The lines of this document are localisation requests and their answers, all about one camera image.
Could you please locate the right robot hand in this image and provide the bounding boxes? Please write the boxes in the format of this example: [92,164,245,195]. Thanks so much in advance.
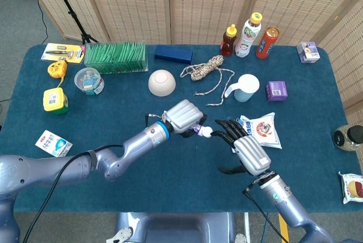
[212,118,272,176]

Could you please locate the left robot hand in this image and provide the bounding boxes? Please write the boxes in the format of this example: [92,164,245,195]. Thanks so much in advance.
[164,99,208,139]

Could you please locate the purple toothpaste tube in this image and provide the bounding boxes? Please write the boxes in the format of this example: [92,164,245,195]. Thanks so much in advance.
[192,123,214,139]

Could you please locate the amber honey bottle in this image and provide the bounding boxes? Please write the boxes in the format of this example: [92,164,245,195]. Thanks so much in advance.
[220,24,238,57]

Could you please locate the white drink bottle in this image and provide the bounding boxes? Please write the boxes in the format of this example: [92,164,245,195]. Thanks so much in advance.
[234,12,263,58]

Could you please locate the white sugar bag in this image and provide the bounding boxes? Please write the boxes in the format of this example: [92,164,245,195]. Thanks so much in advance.
[239,112,283,149]

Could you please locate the beige upturned bowl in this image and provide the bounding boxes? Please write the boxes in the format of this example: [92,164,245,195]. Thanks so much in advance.
[148,69,176,97]

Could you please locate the blue table cloth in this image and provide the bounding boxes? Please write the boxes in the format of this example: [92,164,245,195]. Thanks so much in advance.
[0,44,363,213]

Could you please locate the dark blue rectangular box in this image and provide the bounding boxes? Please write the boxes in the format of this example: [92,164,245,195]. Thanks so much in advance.
[154,45,194,65]

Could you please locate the small purple box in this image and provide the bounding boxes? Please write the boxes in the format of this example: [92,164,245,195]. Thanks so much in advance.
[265,81,288,102]

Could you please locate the white table leg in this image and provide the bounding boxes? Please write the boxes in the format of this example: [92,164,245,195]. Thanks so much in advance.
[243,212,252,243]

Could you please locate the clear box green sachets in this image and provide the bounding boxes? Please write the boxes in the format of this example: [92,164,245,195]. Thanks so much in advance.
[84,41,149,75]

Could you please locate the glass jar black lid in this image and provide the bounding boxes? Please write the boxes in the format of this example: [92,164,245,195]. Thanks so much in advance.
[333,125,363,152]

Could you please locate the clear round jar of clips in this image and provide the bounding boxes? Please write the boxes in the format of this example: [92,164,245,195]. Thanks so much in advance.
[74,67,105,97]

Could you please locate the grey blue robot torso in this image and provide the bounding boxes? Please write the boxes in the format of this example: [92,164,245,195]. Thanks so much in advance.
[106,212,247,243]

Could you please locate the white snack packet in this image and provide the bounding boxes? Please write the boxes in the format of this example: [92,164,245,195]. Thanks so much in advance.
[338,171,363,205]

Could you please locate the orange red can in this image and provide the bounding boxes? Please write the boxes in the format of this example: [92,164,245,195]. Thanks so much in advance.
[255,26,281,60]

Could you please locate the bamboo folding screen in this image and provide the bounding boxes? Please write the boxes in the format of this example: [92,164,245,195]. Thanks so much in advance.
[18,0,363,126]

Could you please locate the purple white small carton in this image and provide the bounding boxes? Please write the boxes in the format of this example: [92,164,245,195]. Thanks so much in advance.
[296,41,321,64]

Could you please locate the green container yellow lid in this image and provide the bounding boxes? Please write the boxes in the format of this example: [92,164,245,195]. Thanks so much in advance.
[43,87,70,115]

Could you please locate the white blue milk carton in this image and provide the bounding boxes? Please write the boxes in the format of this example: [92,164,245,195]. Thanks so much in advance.
[35,129,73,158]

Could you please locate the yellow tape measure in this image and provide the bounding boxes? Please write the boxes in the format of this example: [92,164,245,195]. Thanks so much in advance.
[47,60,69,88]

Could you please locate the razor blister pack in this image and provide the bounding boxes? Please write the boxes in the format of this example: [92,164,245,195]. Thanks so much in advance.
[41,43,86,64]

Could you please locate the black tripod stand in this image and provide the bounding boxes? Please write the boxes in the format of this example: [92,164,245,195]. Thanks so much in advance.
[47,0,99,45]

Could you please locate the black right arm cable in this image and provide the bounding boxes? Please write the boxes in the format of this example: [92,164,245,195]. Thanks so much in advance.
[242,187,290,243]

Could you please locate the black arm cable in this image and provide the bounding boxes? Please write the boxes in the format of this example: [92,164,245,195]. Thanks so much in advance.
[22,114,165,243]
[242,187,290,243]

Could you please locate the braided speckled rope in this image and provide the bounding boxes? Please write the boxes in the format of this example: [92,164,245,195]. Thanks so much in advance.
[179,55,235,107]

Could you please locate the light blue cup white handle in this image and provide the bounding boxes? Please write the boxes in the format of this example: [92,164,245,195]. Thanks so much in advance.
[223,73,260,103]

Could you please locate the blue floor cable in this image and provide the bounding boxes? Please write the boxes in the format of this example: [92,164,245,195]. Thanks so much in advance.
[262,212,269,243]

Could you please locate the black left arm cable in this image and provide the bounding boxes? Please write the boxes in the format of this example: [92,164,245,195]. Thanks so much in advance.
[22,114,165,243]

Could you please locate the thin black floor cable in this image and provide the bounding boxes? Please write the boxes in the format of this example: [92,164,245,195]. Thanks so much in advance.
[24,0,49,45]

